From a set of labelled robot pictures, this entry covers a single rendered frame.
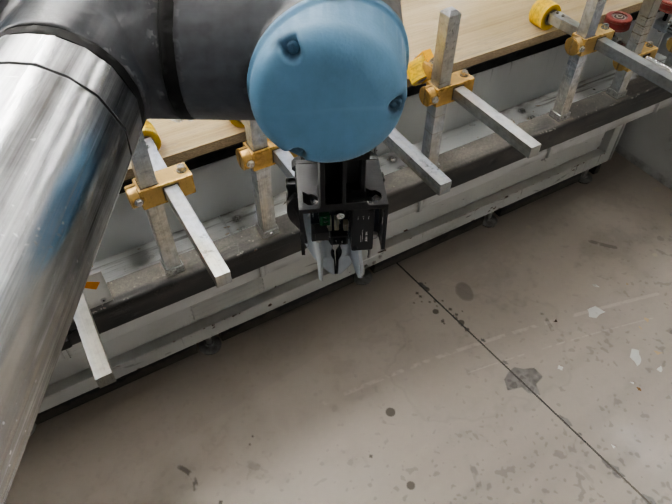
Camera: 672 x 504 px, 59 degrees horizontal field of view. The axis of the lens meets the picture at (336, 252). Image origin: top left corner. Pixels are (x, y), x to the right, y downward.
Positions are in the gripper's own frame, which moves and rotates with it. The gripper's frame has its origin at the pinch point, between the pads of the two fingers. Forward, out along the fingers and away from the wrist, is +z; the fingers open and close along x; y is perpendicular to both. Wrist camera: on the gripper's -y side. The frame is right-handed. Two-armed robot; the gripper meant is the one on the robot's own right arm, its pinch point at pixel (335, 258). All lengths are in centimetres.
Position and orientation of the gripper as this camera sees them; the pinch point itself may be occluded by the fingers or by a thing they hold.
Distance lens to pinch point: 60.9
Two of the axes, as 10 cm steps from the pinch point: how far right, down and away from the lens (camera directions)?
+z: 0.0, 6.8, 7.3
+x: 10.0, -0.7, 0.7
